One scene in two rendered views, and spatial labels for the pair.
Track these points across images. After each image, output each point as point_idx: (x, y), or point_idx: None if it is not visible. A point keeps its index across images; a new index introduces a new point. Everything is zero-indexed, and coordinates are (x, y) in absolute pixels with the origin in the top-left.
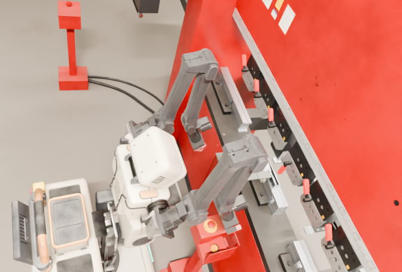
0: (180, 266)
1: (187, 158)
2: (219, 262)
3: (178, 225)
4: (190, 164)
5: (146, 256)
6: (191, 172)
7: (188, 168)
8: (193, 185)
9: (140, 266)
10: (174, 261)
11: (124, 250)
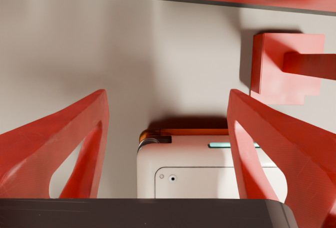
0: (274, 74)
1: None
2: (322, 0)
3: (177, 42)
4: None
5: (262, 158)
6: None
7: None
8: None
9: (277, 176)
10: (260, 84)
11: (235, 197)
